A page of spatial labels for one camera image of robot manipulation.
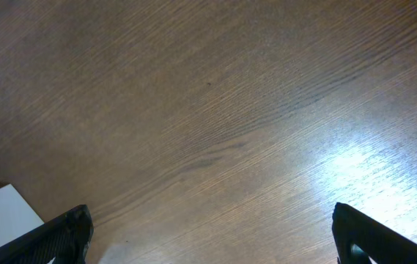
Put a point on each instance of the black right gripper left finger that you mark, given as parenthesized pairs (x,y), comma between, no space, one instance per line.
(64,239)

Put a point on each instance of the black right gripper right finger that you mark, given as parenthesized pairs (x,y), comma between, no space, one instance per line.
(361,239)

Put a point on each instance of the white cardboard box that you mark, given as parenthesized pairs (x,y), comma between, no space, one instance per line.
(16,216)

